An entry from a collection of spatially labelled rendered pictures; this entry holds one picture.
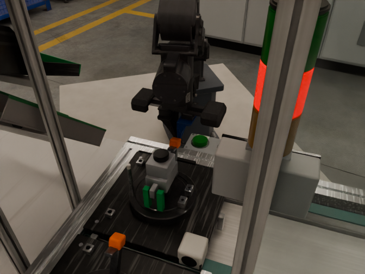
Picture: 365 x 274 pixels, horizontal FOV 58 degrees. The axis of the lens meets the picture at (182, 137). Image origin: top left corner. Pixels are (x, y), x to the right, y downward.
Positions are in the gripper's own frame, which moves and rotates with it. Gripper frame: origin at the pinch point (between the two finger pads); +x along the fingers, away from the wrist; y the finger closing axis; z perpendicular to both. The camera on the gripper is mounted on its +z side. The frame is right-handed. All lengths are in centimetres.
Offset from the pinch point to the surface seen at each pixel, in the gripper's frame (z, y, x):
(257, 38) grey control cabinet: 291, 20, 91
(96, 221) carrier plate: -20.0, 9.6, 11.5
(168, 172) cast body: -12.1, -2.5, 1.3
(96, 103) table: 32, 44, 23
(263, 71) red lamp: -22.9, -17.3, -26.9
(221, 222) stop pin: -10.5, -13.1, 13.2
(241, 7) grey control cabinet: 294, 41, 62
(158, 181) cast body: -13.1, -1.0, 3.4
